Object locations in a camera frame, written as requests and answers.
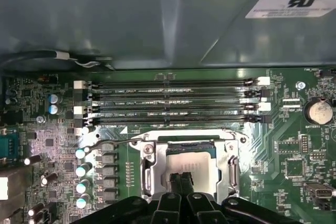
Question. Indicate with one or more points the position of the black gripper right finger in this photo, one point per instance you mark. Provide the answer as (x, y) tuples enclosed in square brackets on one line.
[(202, 208)]

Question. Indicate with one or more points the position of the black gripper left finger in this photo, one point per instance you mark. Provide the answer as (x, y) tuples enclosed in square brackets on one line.
[(162, 208)]

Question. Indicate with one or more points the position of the silver CPU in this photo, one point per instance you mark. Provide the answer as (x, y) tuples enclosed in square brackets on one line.
[(204, 166)]

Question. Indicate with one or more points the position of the metal locking lever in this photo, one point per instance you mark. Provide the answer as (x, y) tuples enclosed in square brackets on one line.
[(115, 142)]

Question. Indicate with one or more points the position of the CPU socket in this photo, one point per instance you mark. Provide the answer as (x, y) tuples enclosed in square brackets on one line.
[(145, 157)]

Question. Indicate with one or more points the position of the black RAM slot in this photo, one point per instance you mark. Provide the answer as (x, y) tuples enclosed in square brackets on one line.
[(183, 120), (183, 108), (183, 96), (183, 84)]

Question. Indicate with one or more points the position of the green motherboard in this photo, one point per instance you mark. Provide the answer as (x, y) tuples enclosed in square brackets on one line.
[(275, 140)]

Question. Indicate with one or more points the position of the round coin battery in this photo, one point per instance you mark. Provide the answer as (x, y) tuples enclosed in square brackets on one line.
[(319, 111)]

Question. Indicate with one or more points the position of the black PC case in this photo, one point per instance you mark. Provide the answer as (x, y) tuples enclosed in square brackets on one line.
[(131, 11)]

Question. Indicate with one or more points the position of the certification sticker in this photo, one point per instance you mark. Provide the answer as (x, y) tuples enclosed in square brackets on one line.
[(288, 11)]

